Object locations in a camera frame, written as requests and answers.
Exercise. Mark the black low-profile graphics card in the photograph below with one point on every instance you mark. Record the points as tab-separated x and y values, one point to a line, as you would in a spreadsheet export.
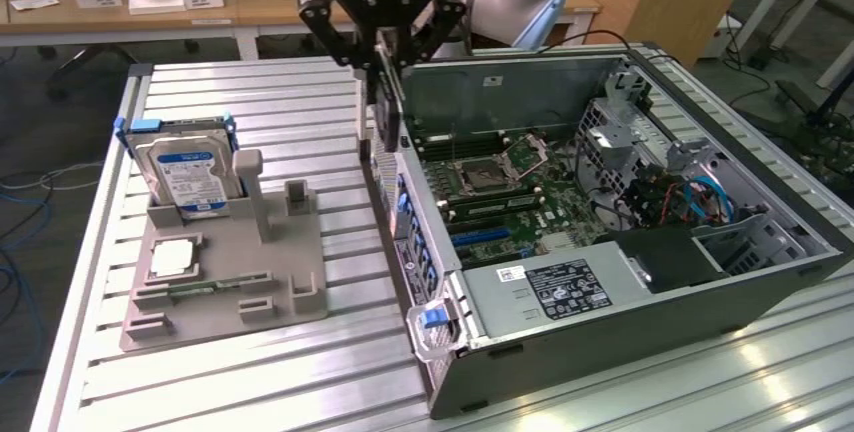
387	112

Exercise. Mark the wooden desk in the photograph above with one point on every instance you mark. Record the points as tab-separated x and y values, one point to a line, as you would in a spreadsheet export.
280	2

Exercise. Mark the flat white box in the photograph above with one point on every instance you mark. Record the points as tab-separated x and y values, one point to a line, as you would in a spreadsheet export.
156	7

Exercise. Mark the metal socket cover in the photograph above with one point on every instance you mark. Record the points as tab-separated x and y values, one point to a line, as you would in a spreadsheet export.
530	149

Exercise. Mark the metal disk bay cage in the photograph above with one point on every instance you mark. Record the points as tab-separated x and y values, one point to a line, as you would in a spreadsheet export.
614	137

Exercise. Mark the black office chair base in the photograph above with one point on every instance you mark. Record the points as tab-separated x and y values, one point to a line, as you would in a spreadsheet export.
89	59

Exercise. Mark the hard disk with blue caddy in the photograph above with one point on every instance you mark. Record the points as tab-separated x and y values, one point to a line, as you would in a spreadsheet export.
183	177

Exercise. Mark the green RAM stick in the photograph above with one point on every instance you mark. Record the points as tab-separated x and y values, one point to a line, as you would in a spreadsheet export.
496	206
227	284

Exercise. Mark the green motherboard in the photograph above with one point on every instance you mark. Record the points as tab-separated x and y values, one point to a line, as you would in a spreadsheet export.
554	207

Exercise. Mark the small white paper card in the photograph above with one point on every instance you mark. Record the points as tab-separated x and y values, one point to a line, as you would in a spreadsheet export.
33	3

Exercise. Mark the blue expansion slot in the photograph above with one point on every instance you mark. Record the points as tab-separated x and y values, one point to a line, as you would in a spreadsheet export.
480	238

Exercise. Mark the small silver heatsink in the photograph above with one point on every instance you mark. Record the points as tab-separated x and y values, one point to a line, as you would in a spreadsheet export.
556	243

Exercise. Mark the grey plastic parts rack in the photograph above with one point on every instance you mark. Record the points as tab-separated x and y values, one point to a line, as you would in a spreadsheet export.
267	272

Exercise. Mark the silver CPU chip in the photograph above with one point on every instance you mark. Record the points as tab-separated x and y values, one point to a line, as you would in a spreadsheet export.
172	258

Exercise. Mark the grey power supply unit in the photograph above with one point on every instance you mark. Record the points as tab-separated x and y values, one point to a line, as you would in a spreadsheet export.
567	292

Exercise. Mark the blue case latch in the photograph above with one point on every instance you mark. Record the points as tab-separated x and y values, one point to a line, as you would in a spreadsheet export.
433	316

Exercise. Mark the open black PC case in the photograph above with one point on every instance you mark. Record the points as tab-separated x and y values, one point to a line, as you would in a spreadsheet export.
600	352

